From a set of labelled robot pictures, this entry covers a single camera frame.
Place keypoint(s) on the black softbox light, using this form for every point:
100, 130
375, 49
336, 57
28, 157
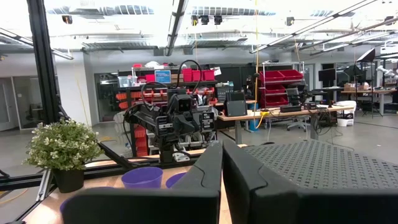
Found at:
368, 56

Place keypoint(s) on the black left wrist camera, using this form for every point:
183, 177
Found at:
183, 104

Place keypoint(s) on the black aluminium table frame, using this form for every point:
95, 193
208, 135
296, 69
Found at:
43, 62

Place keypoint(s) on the wooden workbench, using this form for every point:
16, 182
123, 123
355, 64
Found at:
280, 112

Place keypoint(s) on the black monitor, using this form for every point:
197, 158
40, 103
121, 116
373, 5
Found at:
327, 76

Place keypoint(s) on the blue mini bowl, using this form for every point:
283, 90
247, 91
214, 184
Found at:
175, 181
142, 178
62, 208

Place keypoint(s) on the black shelving with red bins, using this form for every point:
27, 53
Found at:
186, 75

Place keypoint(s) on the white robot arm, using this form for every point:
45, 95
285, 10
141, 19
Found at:
387, 71

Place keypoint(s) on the potted plant with white flowers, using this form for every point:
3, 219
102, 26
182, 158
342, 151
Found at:
62, 146

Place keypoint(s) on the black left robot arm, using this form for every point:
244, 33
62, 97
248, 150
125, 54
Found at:
143, 116

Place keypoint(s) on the blue display screen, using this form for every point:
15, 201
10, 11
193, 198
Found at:
163, 76

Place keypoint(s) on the white plastic bin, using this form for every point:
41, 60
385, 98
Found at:
346, 113

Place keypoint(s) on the metal rack with red bins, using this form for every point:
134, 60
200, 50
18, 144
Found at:
280, 76

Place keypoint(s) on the grey office chair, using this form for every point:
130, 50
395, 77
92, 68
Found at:
293, 96

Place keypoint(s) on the black box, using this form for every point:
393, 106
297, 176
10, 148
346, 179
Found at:
236, 107

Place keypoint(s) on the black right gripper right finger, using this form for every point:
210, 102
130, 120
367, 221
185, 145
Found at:
280, 205

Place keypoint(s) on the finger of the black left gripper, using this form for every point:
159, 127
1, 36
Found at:
193, 123
180, 124

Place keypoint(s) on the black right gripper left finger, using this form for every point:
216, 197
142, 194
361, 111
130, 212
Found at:
155, 205

